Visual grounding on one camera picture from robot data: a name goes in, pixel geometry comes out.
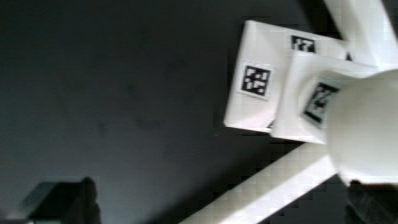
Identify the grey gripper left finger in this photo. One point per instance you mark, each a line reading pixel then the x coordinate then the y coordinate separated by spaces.
pixel 60 203

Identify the white lamp bulb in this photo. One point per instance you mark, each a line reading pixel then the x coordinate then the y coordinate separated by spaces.
pixel 350 110

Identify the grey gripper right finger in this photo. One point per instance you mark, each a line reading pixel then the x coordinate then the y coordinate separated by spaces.
pixel 371 204

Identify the white U-shaped frame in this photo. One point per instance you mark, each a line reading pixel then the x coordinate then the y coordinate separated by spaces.
pixel 304 168

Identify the white lamp base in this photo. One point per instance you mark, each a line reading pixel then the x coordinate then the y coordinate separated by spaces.
pixel 289 74

